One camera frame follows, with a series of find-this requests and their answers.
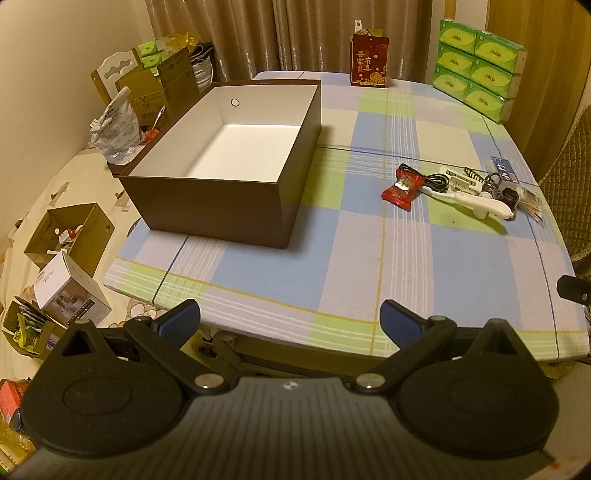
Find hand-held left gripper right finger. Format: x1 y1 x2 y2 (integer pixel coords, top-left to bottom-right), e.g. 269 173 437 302
353 299 522 394

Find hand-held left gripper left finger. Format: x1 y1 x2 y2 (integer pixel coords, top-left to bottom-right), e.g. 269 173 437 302
58 299 234 396

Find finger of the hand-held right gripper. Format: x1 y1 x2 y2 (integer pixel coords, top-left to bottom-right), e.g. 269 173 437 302
556 274 591 308

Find cotton swab pack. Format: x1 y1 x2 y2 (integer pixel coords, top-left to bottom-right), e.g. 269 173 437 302
515 187 544 221

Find brown cardboard box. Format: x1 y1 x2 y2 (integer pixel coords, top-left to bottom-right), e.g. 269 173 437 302
113 78 322 250
23 202 115 278

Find white plastic tool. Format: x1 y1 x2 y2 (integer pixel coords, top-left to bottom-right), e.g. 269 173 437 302
431 187 515 222

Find red snack packet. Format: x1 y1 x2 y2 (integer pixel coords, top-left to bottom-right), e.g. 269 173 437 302
381 168 426 209

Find tortoiseshell hair claw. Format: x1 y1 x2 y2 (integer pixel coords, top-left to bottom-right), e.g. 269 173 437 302
464 167 505 195

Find blue card packet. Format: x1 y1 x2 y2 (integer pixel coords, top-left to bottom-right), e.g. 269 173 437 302
489 156 517 183

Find black cable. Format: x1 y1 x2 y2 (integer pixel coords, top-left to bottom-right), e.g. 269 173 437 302
397 164 451 195

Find white plastic clip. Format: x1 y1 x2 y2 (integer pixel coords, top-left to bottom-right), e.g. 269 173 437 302
436 166 485 192

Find wicker chair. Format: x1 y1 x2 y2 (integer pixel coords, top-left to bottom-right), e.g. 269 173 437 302
538 104 591 259

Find open brown cardboard box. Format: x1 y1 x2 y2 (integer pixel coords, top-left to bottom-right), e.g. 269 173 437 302
23 202 115 278

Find white product box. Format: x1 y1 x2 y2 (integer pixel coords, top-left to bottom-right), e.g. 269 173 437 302
34 251 112 325

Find small box with packets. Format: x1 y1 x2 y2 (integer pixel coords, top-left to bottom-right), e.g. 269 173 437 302
0 295 70 361

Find purple tray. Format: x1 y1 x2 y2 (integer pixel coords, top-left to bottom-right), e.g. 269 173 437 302
107 152 145 176

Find printed bed sheet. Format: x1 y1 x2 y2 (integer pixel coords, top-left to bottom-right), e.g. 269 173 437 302
0 148 153 476

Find red package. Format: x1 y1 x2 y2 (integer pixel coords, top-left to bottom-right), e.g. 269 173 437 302
0 378 28 416

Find white printed plastic bag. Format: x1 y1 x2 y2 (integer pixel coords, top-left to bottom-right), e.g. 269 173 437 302
89 87 141 164

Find large cardboard box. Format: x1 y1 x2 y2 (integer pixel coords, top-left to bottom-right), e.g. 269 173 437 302
115 46 199 130

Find stack of green tissue packs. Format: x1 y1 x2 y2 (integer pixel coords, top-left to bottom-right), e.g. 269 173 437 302
433 18 527 124

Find wooden door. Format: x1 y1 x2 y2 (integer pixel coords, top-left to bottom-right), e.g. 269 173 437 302
485 0 591 171

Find striped bag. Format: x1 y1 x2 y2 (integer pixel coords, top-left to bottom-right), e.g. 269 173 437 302
189 41 214 90

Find white wooden chair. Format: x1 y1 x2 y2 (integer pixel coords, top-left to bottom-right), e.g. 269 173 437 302
90 50 141 104

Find red gift bag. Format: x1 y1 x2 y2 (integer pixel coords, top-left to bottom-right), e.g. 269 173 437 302
349 19 389 88

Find small green tissue packs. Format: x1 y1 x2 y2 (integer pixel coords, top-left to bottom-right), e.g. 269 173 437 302
137 37 171 70

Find yellow plastic bag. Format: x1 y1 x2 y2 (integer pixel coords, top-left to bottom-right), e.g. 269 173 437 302
159 32 199 52

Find beige curtain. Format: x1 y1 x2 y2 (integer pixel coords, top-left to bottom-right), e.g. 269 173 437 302
144 0 432 84

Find metal tool with orange handle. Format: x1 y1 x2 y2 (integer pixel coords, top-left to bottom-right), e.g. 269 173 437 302
141 105 167 144

